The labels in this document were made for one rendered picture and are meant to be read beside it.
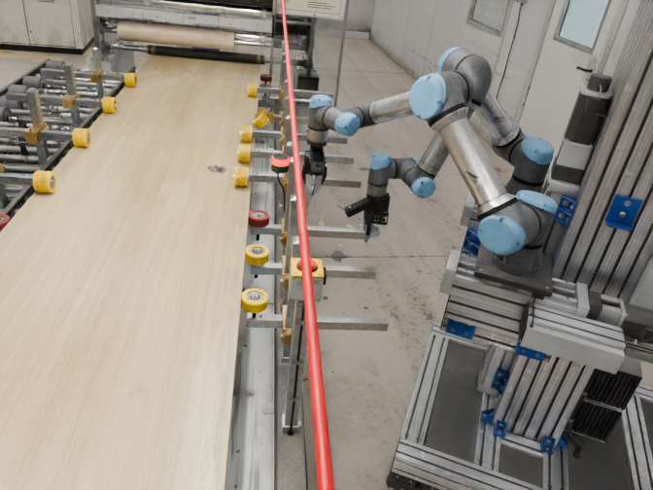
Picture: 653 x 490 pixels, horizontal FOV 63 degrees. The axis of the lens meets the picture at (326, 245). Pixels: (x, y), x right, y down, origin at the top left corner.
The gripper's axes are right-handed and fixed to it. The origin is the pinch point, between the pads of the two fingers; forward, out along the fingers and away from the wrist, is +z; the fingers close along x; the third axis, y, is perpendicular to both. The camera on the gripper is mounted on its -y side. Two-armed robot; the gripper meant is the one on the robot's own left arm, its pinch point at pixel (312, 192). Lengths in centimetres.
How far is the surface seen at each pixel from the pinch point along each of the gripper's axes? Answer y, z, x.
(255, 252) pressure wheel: -26.4, 10.1, 19.8
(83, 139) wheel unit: 50, 5, 96
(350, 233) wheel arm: -2.1, 15.3, -15.9
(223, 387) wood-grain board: -86, 10, 25
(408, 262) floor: 112, 101, -80
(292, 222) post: -31.4, -4.9, 8.4
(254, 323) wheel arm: -52, 19, 19
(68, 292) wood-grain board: -51, 10, 71
